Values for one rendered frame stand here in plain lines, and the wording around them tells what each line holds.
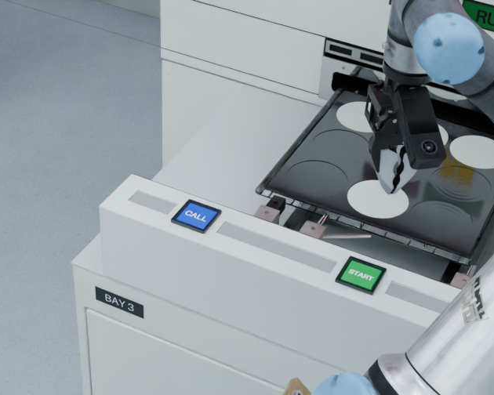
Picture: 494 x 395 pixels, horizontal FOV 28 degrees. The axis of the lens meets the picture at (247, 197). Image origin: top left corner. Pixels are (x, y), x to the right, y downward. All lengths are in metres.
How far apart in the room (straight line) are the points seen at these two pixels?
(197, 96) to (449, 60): 1.01
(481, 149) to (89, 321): 0.74
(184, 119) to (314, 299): 0.87
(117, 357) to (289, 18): 0.72
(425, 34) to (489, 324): 0.42
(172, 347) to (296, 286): 0.30
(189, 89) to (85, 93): 1.45
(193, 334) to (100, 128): 1.88
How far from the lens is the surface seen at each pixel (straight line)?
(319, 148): 1.72
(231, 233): 1.43
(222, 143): 1.85
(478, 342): 0.89
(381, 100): 1.38
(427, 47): 1.17
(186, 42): 2.06
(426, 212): 1.61
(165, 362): 1.62
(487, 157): 1.77
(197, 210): 1.46
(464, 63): 1.18
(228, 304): 1.46
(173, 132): 2.19
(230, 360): 1.54
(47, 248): 2.88
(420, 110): 1.34
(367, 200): 1.61
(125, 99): 3.49
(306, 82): 1.96
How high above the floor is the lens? 1.88
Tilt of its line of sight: 38 degrees down
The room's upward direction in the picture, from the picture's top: 4 degrees clockwise
